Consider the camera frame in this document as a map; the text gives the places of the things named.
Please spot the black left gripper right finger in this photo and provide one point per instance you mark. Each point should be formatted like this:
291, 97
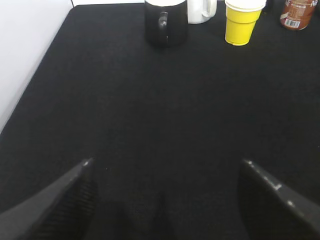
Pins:
271, 210

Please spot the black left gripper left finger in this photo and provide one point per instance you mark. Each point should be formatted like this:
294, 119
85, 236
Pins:
61, 211

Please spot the yellow paper cup white rim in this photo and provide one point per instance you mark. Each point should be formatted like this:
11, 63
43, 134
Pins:
241, 17

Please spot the black table mat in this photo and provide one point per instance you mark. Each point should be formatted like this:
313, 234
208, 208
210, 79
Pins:
167, 127

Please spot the brown labelled drink bottle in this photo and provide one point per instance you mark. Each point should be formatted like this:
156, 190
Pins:
296, 14

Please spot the white ceramic mug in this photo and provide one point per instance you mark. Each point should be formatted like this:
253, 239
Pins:
201, 11

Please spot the black mug white interior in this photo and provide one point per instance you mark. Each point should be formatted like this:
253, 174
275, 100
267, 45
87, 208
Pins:
166, 22

